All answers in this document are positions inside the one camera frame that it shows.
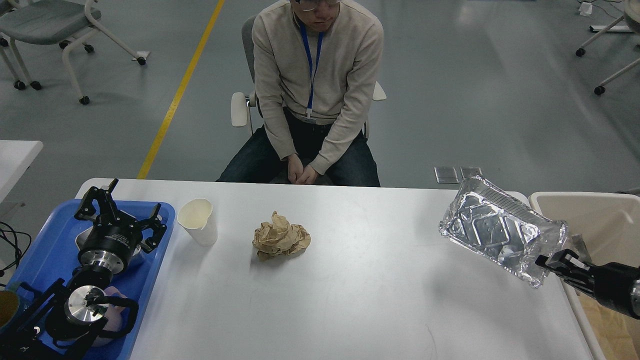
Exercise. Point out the stainless steel rectangular tray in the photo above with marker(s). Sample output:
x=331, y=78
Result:
x=103, y=258

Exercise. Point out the metal floor plate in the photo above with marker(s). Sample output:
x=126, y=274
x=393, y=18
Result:
x=446, y=175
x=468, y=172

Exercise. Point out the seated man in beige sweater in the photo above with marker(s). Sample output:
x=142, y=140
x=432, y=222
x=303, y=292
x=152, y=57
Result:
x=315, y=68

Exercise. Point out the brown paper ball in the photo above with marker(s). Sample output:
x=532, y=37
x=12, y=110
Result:
x=279, y=237

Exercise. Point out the white paper cup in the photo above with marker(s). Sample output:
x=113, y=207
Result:
x=197, y=218

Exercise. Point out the white power adapter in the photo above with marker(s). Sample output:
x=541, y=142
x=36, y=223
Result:
x=586, y=8

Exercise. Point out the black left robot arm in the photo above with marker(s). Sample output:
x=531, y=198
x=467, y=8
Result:
x=82, y=291

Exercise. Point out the crumpled clear plastic bag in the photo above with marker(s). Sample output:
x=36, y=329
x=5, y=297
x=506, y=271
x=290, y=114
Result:
x=577, y=244

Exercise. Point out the blue plastic tray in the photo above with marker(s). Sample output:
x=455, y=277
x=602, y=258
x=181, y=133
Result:
x=53, y=255

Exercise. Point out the left metal floor plate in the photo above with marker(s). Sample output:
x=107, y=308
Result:
x=446, y=175

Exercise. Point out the dark blue HOME mug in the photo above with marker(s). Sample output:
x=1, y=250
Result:
x=9, y=306

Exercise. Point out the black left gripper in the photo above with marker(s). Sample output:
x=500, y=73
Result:
x=120, y=238

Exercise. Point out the pink HOME mug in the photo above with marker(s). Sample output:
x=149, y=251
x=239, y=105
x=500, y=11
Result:
x=114, y=316

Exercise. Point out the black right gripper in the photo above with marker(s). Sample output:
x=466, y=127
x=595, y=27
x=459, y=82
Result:
x=613, y=285

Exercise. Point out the white side table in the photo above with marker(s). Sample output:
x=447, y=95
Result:
x=16, y=156

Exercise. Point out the aluminium foil tray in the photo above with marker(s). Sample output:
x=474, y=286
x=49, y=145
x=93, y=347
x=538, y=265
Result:
x=489, y=222

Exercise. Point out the brown paper bag in bin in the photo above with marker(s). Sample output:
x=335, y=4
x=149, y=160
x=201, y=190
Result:
x=610, y=330

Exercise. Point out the right metal floor plate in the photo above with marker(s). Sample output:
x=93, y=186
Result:
x=468, y=172

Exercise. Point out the beige plastic bin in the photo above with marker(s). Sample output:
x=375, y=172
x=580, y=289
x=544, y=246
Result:
x=609, y=225

